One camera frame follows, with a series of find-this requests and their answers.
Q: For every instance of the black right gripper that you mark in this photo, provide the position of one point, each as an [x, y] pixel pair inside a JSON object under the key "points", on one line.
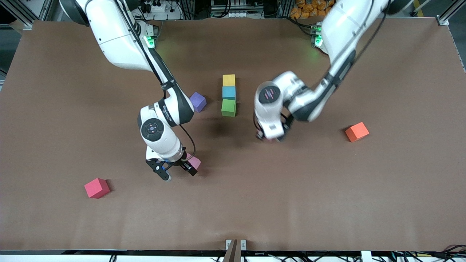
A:
{"points": [[181, 162]]}

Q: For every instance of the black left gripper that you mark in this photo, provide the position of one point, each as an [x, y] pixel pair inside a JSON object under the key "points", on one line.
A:
{"points": [[262, 130]]}

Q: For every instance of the green foam cube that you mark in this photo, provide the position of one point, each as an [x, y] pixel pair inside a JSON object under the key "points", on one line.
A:
{"points": [[228, 107]]}

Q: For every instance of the yellow foam cube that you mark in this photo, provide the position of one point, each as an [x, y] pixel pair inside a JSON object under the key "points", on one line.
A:
{"points": [[229, 80]]}

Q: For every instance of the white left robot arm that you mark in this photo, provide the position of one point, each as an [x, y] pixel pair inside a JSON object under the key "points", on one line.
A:
{"points": [[342, 25]]}

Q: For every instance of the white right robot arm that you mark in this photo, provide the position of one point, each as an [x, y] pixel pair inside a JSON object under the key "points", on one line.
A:
{"points": [[113, 36]]}

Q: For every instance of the teal foam cube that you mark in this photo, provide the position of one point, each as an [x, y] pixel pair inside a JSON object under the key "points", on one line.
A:
{"points": [[229, 92]]}

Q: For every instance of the purple foam cube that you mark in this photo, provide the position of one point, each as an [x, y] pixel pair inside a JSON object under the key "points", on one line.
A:
{"points": [[197, 101]]}

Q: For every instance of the red foam cube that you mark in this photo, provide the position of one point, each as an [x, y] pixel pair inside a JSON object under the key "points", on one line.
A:
{"points": [[96, 188]]}

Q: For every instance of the orange foam cube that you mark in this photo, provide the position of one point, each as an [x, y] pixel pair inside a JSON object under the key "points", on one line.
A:
{"points": [[356, 131]]}

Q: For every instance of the white power strip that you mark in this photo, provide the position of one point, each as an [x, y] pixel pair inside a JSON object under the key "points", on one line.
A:
{"points": [[235, 14], [157, 6]]}

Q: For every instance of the orange objects pile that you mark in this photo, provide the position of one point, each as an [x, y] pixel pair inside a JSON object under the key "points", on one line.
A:
{"points": [[304, 9]]}

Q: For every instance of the metal table edge bracket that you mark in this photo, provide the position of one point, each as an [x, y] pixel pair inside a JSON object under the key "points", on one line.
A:
{"points": [[228, 243]]}

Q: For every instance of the brown wedge post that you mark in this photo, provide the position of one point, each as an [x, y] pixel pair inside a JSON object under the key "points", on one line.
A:
{"points": [[233, 253]]}

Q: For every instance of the aluminium frame corner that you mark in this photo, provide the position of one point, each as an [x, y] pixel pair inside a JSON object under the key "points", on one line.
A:
{"points": [[449, 12]]}

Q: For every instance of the aluminium frame post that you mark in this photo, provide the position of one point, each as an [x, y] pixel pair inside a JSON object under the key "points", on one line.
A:
{"points": [[25, 11]]}

